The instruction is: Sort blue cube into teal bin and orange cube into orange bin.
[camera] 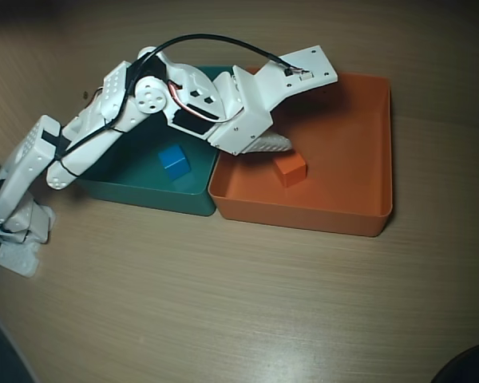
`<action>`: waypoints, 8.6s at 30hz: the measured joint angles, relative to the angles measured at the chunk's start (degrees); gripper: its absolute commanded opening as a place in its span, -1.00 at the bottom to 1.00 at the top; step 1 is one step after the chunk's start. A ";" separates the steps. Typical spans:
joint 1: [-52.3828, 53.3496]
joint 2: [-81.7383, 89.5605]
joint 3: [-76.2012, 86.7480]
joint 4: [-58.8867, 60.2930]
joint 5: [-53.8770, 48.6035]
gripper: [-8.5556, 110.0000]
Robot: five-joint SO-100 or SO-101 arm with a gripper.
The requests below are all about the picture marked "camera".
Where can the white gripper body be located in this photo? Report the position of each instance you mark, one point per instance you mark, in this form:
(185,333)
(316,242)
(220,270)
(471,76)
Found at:
(245,133)

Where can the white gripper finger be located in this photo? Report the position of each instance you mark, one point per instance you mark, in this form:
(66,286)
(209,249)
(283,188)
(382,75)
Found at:
(269,144)

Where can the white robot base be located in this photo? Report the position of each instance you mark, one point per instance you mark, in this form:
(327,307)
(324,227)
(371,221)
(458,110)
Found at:
(18,261)

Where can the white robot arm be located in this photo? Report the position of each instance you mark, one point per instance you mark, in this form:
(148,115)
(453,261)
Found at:
(92,143)

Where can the blue cube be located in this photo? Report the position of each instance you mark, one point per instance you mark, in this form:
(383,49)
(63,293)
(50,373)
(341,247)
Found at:
(175,161)

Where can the teal plastic box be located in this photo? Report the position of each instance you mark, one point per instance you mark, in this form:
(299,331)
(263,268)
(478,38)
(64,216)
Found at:
(151,199)

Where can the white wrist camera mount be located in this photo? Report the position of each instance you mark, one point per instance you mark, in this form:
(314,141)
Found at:
(299,72)

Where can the orange plastic box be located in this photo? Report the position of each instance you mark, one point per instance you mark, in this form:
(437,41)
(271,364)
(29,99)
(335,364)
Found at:
(323,159)

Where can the black round object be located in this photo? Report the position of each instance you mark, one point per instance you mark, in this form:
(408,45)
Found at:
(471,367)

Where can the orange cube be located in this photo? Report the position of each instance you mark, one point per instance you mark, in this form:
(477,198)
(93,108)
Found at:
(291,169)

